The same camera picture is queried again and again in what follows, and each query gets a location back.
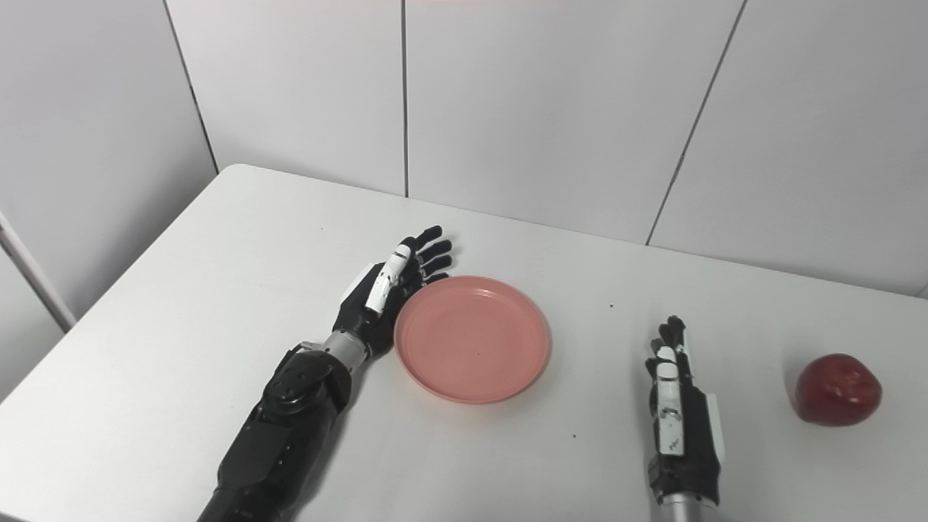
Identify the white slanted bar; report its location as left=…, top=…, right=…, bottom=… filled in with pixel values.
left=0, top=210, right=78, bottom=333

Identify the red apple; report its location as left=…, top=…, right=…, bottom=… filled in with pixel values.
left=795, top=353, right=883, bottom=427

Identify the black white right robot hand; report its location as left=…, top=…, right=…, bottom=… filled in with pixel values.
left=644, top=315, right=726, bottom=507

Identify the pink round plate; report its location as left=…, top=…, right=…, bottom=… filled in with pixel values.
left=394, top=275, right=552, bottom=405

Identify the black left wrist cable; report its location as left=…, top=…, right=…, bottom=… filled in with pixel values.
left=279, top=341, right=320, bottom=370

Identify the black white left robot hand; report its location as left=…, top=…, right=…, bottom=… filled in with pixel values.
left=332, top=225, right=454, bottom=360

